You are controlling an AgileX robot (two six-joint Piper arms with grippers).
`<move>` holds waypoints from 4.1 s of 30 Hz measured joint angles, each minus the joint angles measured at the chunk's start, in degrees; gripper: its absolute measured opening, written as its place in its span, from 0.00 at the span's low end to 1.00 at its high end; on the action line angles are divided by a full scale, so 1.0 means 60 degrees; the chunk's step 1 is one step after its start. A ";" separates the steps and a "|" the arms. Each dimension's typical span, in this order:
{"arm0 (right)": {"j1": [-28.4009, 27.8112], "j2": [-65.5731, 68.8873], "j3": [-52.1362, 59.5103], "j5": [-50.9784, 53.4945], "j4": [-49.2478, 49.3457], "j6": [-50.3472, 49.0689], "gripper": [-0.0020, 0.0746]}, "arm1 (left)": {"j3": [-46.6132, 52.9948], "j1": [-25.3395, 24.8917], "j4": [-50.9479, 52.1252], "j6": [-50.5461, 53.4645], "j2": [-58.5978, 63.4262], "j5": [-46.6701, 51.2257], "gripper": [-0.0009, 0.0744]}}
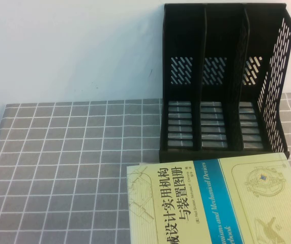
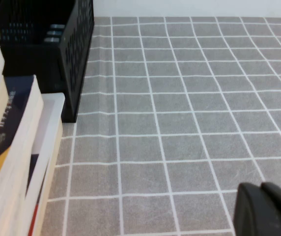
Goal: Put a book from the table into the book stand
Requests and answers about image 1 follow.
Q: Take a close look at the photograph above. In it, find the yellow-green mechanical devices book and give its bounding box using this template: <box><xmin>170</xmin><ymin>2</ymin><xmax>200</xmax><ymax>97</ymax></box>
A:
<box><xmin>126</xmin><ymin>152</ymin><xmax>291</xmax><ymax>244</ymax></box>

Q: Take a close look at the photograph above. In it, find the black plastic book stand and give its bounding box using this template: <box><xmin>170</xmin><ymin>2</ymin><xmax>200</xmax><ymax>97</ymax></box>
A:
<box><xmin>158</xmin><ymin>3</ymin><xmax>291</xmax><ymax>164</ymax></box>

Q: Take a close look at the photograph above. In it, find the grey checked tablecloth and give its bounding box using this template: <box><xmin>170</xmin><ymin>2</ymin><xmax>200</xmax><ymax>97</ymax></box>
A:
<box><xmin>0</xmin><ymin>91</ymin><xmax>291</xmax><ymax>244</ymax></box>

